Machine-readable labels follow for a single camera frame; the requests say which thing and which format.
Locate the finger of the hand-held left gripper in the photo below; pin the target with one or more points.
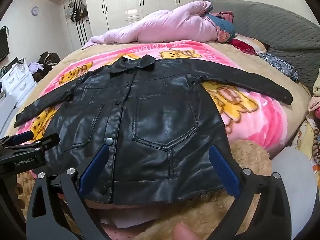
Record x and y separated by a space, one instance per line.
22 137
47 142

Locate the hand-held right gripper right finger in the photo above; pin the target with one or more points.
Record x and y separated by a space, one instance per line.
223 171

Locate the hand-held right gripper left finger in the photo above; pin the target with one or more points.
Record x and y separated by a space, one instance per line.
96 166

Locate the black leather jacket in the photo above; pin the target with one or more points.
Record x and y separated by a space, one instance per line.
160 120

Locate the purple clothes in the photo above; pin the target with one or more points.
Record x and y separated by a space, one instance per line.
36 67

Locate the person's right hand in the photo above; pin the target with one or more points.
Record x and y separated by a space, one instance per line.
186 232

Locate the beige plush fleece blanket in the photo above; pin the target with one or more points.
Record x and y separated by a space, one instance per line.
250 160

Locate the white drawer cabinet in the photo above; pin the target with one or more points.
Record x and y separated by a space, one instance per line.
17 80

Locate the pink dotted clothing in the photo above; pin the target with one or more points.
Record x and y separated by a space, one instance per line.
112 231

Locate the white grey cloth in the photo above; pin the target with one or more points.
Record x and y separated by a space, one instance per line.
292 187

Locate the dark bag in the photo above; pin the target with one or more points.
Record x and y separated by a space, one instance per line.
48 58

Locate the black television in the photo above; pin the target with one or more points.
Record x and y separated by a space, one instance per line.
3 43

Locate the colourful printed cloth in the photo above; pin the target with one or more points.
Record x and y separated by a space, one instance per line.
313 135

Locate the blue patterned pillow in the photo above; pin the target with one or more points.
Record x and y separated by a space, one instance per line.
280 66

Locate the red striped pillow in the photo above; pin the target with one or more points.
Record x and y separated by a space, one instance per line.
246 43

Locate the hanging dark bags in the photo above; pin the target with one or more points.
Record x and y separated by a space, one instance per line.
78 11

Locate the blue floral pillow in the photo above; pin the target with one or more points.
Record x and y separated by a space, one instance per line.
225 27

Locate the grey quilted headboard cover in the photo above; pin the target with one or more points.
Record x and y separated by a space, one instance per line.
275 27

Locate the pink duvet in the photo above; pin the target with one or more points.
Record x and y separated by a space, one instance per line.
162 27

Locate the white wardrobe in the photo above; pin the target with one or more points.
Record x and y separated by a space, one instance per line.
130 2

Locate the round wall clock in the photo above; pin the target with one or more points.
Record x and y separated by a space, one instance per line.
35 10

